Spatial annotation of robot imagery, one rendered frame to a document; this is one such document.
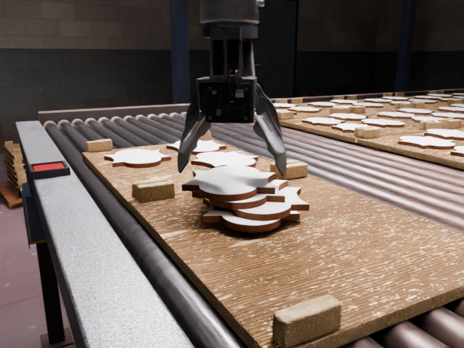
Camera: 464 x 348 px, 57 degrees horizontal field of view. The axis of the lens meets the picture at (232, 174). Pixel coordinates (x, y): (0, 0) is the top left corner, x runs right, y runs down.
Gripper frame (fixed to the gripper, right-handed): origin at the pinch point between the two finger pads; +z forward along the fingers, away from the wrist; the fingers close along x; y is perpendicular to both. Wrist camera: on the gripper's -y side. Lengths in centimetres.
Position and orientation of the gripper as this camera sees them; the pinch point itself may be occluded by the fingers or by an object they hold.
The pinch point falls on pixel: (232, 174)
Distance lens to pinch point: 61.7
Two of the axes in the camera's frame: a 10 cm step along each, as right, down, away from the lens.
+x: 9.9, 0.3, -1.1
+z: 0.0, 9.6, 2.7
